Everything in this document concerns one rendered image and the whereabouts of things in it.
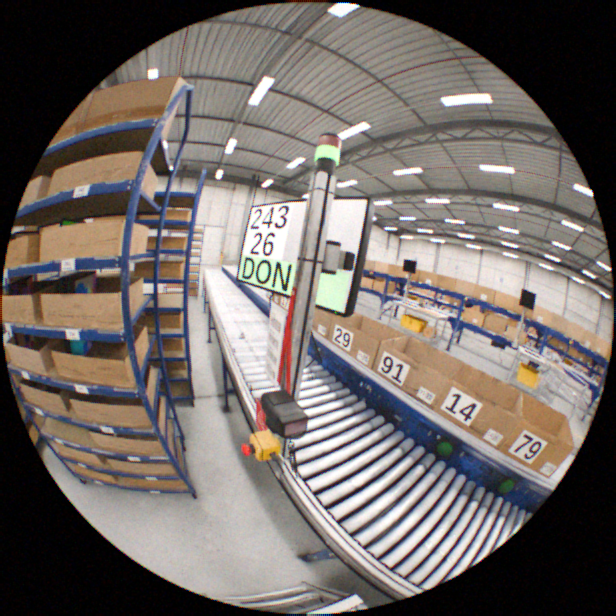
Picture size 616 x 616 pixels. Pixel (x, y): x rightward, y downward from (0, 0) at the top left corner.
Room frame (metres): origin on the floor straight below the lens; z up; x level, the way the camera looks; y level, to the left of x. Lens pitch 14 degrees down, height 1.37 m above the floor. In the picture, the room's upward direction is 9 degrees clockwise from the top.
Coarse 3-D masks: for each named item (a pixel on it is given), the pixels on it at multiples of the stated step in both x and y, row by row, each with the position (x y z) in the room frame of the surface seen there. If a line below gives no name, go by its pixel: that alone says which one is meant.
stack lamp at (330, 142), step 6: (324, 138) 0.38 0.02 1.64; (330, 138) 0.38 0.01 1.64; (336, 138) 0.38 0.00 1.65; (318, 144) 0.39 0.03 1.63; (324, 144) 0.38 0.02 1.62; (330, 144) 0.38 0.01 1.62; (336, 144) 0.38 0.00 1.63; (318, 150) 0.39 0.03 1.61; (324, 150) 0.38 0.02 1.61; (330, 150) 0.38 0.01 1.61; (336, 150) 0.39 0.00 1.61; (318, 156) 0.39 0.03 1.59; (324, 156) 0.38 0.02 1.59; (330, 156) 0.38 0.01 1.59; (336, 156) 0.39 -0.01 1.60
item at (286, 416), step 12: (264, 396) 0.34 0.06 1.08; (276, 396) 0.34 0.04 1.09; (288, 396) 0.34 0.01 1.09; (264, 408) 0.32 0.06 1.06; (276, 408) 0.30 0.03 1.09; (288, 408) 0.30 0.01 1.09; (300, 408) 0.31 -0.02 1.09; (276, 420) 0.27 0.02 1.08; (288, 420) 0.27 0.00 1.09; (300, 420) 0.28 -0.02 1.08; (288, 432) 0.26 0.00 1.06
